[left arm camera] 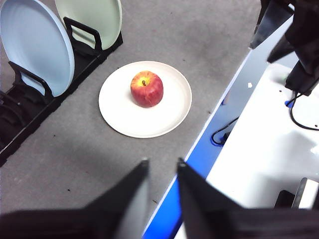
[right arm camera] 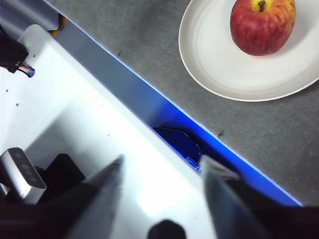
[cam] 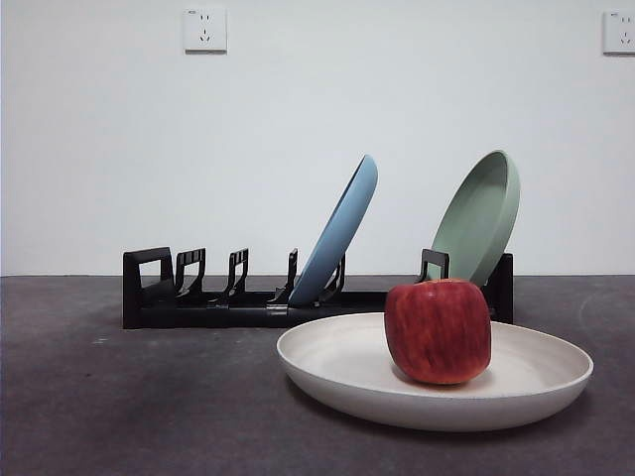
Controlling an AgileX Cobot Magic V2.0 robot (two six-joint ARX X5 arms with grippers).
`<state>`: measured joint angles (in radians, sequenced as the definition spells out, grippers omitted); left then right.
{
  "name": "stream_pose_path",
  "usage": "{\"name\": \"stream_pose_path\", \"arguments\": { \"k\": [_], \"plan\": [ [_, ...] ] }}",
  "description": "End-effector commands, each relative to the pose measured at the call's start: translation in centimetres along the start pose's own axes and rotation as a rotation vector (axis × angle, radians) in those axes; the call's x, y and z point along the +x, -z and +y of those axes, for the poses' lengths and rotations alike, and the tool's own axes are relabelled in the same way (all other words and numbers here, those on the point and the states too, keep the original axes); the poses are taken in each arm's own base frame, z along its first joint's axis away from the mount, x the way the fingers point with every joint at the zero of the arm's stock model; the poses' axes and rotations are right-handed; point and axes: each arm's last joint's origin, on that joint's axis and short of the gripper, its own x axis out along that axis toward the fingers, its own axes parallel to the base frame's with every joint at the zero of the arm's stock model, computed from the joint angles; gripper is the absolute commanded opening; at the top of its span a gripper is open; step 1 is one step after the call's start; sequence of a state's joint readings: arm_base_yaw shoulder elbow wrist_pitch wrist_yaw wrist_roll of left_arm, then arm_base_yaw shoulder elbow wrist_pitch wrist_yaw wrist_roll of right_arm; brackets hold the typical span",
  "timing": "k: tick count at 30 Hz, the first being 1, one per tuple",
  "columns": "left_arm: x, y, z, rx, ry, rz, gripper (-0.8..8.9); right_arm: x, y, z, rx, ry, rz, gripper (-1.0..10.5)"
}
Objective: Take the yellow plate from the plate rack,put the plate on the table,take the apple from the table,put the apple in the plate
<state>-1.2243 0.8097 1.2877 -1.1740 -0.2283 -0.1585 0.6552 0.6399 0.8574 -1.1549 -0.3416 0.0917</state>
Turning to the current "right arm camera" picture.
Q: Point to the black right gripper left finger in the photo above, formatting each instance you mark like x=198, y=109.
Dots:
x=74, y=214

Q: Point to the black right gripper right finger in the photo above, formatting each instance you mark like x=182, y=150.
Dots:
x=236, y=214

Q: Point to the pale yellow cream plate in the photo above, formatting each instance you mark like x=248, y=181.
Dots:
x=224, y=72

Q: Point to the red yellow apple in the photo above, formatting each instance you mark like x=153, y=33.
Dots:
x=261, y=30

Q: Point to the blue glossy panel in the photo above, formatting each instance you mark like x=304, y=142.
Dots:
x=174, y=142

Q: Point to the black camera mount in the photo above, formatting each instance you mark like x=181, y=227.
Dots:
x=62, y=169

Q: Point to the silver depth camera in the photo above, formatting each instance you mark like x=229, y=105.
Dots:
x=20, y=171

